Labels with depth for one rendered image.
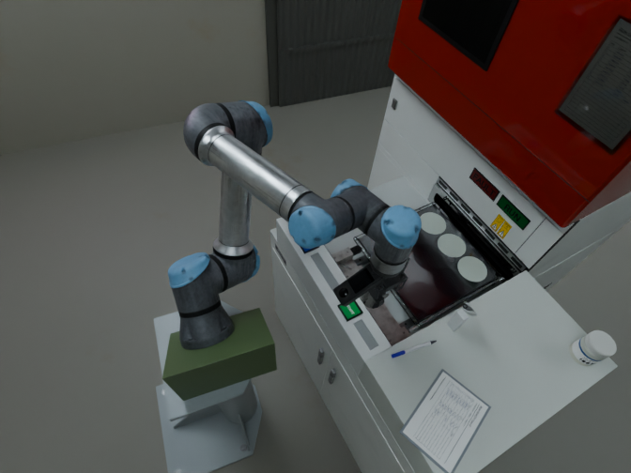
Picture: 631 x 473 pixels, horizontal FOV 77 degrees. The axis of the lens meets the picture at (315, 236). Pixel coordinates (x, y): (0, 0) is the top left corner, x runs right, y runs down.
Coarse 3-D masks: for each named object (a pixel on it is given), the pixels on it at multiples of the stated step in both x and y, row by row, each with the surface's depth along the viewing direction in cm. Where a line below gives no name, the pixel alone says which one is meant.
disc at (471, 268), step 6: (462, 258) 137; (468, 258) 137; (474, 258) 138; (462, 264) 136; (468, 264) 136; (474, 264) 136; (480, 264) 136; (462, 270) 134; (468, 270) 135; (474, 270) 135; (480, 270) 135; (486, 270) 135; (468, 276) 133; (474, 276) 134; (480, 276) 134
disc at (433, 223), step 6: (426, 216) 147; (432, 216) 147; (438, 216) 147; (426, 222) 145; (432, 222) 145; (438, 222) 146; (444, 222) 146; (426, 228) 144; (432, 228) 144; (438, 228) 144; (444, 228) 144; (438, 234) 143
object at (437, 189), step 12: (432, 192) 154; (444, 192) 148; (456, 204) 146; (468, 216) 143; (456, 228) 149; (480, 228) 140; (468, 240) 146; (480, 252) 143; (492, 264) 140; (504, 264) 134; (504, 276) 137
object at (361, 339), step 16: (288, 240) 131; (288, 256) 139; (304, 256) 127; (320, 256) 128; (304, 272) 129; (320, 272) 124; (336, 272) 125; (320, 288) 121; (320, 304) 126; (336, 304) 118; (336, 320) 117; (352, 320) 116; (368, 320) 116; (336, 336) 124; (352, 336) 113; (368, 336) 114; (384, 336) 114; (352, 352) 115; (368, 352) 111
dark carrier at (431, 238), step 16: (432, 208) 149; (448, 224) 145; (368, 240) 139; (432, 240) 141; (464, 240) 142; (416, 256) 137; (432, 256) 137; (448, 256) 137; (464, 256) 138; (480, 256) 138; (416, 272) 133; (432, 272) 133; (448, 272) 134; (416, 288) 130; (432, 288) 130; (448, 288) 130; (464, 288) 131; (416, 304) 127; (432, 304) 127; (448, 304) 127
